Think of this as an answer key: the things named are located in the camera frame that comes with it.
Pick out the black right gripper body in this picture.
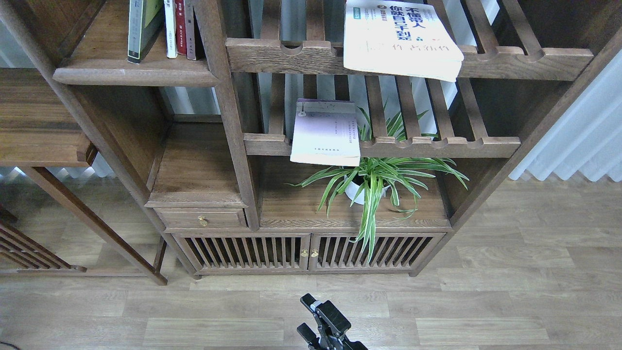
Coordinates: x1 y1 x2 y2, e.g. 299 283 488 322
309 334 367 350

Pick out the large white book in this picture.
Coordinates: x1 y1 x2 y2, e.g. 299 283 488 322
344 0 464 82

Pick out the red upright book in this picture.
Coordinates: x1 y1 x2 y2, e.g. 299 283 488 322
174 0 187 56

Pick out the white curtain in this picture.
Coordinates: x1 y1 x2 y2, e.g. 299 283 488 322
509 53 622 182

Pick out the dark wooden bookshelf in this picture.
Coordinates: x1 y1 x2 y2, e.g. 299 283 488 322
1 0 621 279

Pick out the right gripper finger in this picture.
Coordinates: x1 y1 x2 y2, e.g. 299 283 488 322
300 293 351 337
297 323 321 347

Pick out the pale purple book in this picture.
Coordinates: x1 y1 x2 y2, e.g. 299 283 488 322
290 98 360 167

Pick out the white upright book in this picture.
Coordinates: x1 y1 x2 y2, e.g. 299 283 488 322
163 0 177 58

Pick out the grey upright book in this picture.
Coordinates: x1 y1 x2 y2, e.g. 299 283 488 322
184 0 197 61

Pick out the yellow and grey book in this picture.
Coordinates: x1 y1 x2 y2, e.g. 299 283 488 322
127 0 164 64

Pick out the green spider plant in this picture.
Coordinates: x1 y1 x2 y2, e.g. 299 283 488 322
290 98 468 259

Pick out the white plant pot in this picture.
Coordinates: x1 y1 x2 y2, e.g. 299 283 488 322
343 175 390 205

